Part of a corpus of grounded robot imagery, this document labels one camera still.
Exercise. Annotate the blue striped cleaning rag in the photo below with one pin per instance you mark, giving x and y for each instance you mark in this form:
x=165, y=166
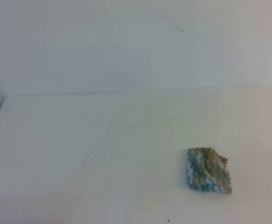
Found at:
x=207, y=172

